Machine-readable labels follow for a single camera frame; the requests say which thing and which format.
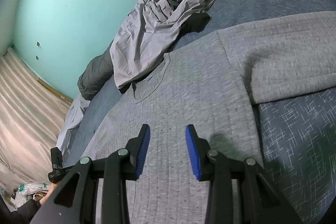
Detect person's left hand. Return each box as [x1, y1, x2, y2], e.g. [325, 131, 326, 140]
[39, 182, 61, 207]

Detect grey sweater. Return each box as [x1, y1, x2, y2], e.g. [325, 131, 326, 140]
[80, 11, 336, 224]

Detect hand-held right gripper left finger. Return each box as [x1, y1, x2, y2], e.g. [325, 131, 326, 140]
[30, 124, 151, 224]

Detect pale grey crumpled sheet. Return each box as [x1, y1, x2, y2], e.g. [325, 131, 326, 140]
[56, 94, 91, 159]

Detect wooden strip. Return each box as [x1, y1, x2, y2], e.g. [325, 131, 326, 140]
[37, 79, 74, 103]

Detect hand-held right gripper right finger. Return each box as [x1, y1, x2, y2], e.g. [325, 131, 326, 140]
[185, 124, 302, 224]

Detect clear plastic bags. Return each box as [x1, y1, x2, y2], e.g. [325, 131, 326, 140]
[13, 181, 51, 209]

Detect black garment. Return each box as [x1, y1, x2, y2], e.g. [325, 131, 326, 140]
[151, 0, 212, 33]

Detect lilac garment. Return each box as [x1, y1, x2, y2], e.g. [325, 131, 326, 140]
[110, 0, 218, 89]

